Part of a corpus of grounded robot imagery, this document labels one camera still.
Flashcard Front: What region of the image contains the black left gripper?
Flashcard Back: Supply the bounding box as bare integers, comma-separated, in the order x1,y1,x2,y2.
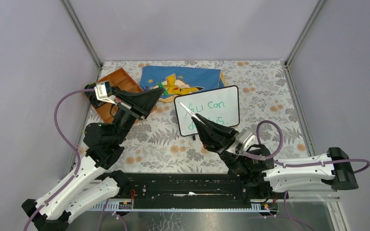
111,87,163,145

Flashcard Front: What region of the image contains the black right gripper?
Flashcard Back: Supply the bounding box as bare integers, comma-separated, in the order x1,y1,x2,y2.
191,113,249,177

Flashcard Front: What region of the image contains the white whiteboard black frame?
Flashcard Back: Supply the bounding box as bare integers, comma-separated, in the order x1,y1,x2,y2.
174,85,240,137

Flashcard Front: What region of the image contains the green marker cap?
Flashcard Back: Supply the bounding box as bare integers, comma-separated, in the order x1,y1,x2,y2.
158,82,169,96

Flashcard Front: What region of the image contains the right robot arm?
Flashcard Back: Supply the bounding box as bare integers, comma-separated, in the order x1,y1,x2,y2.
191,114,359,198

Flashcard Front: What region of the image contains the wooden compartment tray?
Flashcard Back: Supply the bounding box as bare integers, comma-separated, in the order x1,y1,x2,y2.
84,68,144,124

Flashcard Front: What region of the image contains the blue Pikachu cloth bag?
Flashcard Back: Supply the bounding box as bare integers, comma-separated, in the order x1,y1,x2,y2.
139,65,227,103

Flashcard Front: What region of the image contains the floral patterned tablecloth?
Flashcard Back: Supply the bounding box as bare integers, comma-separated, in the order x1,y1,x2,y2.
100,61,309,173

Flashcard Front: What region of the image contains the dark rolled fabric front left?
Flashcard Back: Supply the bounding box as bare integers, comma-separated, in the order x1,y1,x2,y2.
85,91,105,109

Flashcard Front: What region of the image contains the dark rolled fabric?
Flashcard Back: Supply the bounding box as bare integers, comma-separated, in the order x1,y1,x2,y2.
85,91,105,109
84,83,96,89

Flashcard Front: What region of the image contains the dark rolled fabric back left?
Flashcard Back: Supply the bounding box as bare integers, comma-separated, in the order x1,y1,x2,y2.
84,83,96,89

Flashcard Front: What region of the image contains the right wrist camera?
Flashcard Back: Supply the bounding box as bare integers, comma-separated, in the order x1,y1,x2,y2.
238,128,256,155

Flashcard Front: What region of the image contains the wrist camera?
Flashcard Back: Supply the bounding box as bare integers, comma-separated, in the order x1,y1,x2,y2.
94,81,116,104
238,128,256,155

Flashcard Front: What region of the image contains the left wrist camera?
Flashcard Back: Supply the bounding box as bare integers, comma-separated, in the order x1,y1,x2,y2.
94,81,116,104

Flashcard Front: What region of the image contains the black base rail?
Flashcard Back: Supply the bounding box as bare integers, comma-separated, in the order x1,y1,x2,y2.
112,173,284,210

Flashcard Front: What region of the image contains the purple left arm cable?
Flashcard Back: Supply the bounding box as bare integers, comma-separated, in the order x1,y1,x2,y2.
23,89,96,231

